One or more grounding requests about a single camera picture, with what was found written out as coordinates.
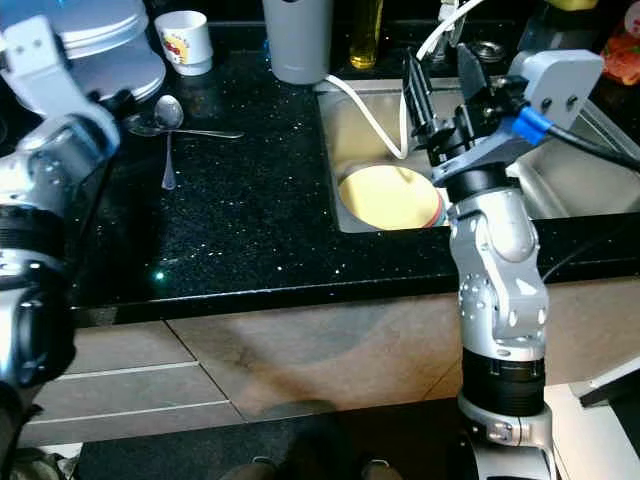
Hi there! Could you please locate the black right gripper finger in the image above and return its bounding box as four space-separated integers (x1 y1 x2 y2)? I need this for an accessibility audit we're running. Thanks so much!
455 42 501 109
400 50 441 151

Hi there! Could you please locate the blue and cream plate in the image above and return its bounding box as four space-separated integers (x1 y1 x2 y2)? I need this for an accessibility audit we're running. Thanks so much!
338 165 446 231

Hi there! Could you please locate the beige kitchen cabinet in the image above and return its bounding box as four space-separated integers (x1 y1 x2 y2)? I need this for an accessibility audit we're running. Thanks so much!
20 275 640 446

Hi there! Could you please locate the round metal sink strainer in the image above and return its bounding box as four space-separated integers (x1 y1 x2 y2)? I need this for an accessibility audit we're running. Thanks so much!
470 38 506 61

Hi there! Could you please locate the chrome sink faucet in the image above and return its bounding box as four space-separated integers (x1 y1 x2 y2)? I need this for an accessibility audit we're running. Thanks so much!
435 0 461 46

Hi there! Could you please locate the yellow oil bottle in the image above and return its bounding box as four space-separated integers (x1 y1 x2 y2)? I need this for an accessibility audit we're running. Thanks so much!
348 0 386 71

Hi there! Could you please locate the dark sponge holder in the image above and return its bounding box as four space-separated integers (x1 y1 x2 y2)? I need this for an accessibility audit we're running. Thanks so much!
520 0 606 56

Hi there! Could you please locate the stainless steel sink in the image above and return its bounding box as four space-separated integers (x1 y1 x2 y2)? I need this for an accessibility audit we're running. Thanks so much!
315 75 640 236

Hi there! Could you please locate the grey canister with red logo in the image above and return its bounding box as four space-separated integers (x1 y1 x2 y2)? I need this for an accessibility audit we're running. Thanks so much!
262 0 336 86

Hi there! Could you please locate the orange pump soap bottle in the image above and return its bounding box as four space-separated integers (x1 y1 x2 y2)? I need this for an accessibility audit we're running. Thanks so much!
598 25 640 89

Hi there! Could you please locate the white printed mug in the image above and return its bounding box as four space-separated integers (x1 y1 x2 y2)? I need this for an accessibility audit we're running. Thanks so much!
155 10 213 76

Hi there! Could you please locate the silver metal spoon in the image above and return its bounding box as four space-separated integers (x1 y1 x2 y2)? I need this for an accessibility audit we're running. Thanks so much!
153 95 186 191

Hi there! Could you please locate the white plastic food cover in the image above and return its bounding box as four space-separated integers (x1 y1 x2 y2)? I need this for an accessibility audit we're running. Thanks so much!
0 0 166 106

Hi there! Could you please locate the white flexible hose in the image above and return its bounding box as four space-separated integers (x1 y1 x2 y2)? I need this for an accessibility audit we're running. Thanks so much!
323 0 486 161

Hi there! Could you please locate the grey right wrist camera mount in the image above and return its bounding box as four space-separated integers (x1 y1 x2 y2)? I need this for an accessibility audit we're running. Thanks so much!
430 50 606 186

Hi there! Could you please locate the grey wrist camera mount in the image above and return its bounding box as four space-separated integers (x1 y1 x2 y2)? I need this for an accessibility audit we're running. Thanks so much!
0 15 106 126
430 50 606 186

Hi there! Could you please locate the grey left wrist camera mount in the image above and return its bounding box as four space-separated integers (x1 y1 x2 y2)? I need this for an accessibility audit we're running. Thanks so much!
0 15 106 126

